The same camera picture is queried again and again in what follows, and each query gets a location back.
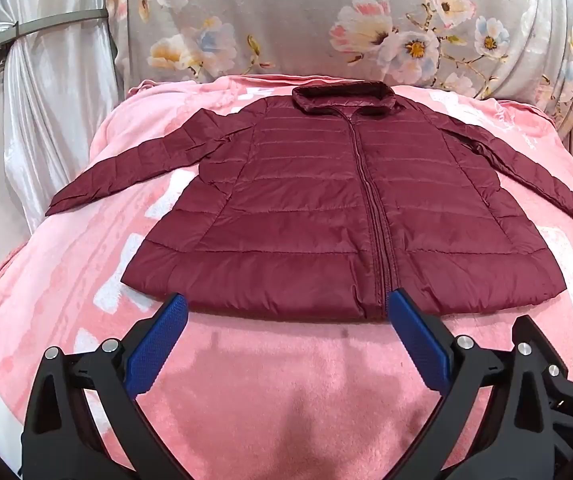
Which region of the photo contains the grey curtain strap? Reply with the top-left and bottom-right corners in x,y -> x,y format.
9,7 -> 110,41

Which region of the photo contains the grey floral bed sheet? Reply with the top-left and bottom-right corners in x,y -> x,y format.
106,0 -> 573,131

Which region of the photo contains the white mattress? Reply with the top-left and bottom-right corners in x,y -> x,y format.
0,375 -> 32,467

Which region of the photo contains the maroon quilted down jacket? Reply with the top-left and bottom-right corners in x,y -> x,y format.
45,82 -> 573,322

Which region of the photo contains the white satin curtain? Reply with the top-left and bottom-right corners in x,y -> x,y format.
0,0 -> 123,311

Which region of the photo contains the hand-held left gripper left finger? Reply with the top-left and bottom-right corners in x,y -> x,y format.
19,293 -> 190,480

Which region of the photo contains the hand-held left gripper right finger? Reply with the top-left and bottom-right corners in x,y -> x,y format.
386,287 -> 573,480

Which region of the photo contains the pink patterned blanket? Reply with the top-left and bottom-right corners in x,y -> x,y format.
0,74 -> 573,480

